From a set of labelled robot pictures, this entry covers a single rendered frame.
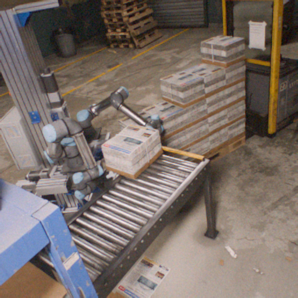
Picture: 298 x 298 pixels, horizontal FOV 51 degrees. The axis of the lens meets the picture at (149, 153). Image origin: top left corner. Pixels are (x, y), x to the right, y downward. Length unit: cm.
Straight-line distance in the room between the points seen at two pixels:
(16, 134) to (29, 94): 38
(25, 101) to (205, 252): 193
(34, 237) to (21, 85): 175
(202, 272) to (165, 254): 36
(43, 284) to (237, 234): 172
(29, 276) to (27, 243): 93
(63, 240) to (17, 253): 17
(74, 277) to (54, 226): 26
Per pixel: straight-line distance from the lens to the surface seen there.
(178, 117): 316
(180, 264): 276
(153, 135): 240
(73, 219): 218
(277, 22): 363
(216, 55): 350
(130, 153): 222
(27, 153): 290
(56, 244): 114
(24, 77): 262
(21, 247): 106
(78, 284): 131
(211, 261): 276
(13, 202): 119
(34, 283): 194
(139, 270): 277
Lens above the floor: 219
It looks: 32 degrees down
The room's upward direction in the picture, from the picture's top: 11 degrees counter-clockwise
